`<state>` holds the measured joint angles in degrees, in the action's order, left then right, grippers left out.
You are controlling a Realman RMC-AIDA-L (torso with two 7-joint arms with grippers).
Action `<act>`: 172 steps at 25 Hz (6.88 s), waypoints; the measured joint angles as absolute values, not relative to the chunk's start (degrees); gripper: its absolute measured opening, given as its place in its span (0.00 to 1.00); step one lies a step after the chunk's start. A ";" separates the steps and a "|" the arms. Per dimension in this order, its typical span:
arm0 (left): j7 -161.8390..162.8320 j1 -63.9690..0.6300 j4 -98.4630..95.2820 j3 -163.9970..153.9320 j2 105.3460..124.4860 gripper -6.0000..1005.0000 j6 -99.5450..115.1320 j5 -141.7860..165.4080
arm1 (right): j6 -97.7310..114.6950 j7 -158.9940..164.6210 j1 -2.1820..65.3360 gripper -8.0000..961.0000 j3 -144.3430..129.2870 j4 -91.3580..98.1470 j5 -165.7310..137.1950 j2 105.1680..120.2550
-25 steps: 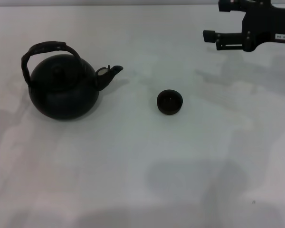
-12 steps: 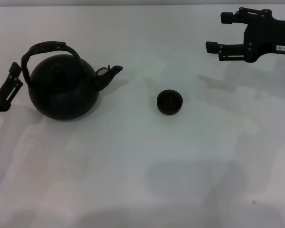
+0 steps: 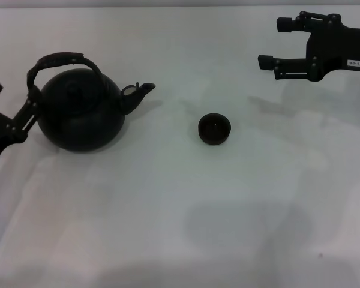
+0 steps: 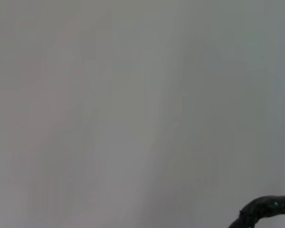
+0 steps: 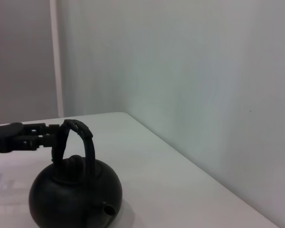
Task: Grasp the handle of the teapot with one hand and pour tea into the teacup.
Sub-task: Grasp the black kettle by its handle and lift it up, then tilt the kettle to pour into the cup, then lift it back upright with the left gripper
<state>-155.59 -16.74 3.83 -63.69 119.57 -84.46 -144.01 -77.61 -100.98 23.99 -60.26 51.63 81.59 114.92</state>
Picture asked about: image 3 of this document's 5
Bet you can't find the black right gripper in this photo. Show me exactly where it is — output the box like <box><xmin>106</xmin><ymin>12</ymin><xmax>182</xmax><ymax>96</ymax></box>
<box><xmin>257</xmin><ymin>11</ymin><xmax>360</xmax><ymax>82</ymax></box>

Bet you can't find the black round teapot with handle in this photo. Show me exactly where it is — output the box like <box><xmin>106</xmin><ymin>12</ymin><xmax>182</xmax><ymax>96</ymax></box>
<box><xmin>26</xmin><ymin>51</ymin><xmax>157</xmax><ymax>152</ymax></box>

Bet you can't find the small dark round teacup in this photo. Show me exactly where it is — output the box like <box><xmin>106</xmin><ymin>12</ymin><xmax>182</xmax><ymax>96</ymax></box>
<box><xmin>197</xmin><ymin>112</ymin><xmax>231</xmax><ymax>146</ymax></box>

